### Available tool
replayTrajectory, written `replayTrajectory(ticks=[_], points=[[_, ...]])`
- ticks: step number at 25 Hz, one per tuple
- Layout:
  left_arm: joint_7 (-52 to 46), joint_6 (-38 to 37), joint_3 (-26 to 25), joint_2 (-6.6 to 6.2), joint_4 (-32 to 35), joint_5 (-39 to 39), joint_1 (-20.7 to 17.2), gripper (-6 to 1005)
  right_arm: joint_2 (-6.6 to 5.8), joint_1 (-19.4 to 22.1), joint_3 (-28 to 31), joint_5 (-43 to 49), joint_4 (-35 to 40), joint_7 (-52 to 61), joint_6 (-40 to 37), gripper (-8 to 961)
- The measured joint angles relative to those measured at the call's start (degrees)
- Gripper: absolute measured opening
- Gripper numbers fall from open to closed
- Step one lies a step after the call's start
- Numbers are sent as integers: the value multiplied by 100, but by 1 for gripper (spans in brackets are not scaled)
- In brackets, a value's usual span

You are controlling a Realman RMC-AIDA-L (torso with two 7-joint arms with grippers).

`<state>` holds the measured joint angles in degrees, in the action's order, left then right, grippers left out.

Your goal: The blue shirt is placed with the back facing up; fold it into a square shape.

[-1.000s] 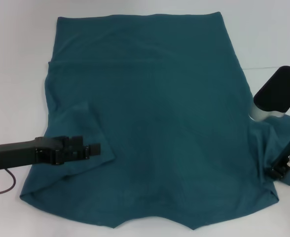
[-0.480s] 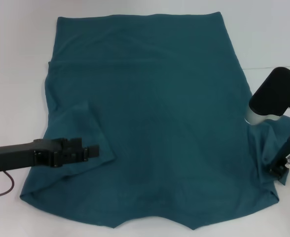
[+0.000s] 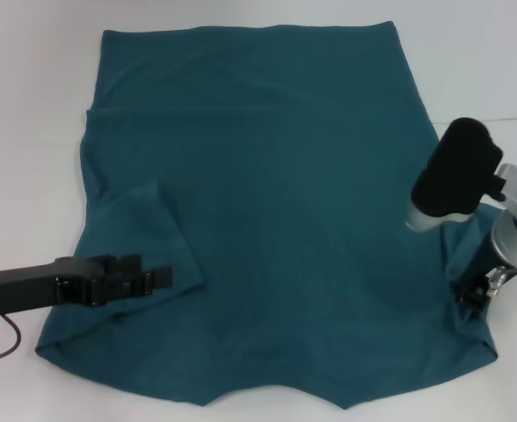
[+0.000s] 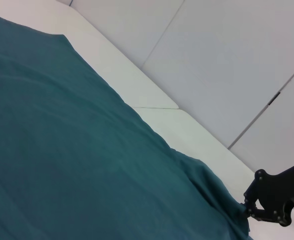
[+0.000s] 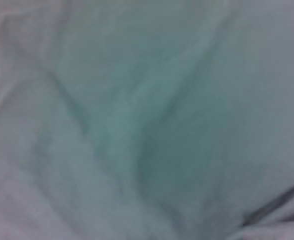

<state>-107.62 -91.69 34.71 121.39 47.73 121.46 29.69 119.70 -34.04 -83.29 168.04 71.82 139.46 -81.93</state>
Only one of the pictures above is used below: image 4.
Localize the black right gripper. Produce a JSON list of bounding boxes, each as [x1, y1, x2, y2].
[[240, 158, 294, 227]]

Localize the teal blue shirt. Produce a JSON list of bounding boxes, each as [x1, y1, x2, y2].
[[0, 11, 250, 240]]

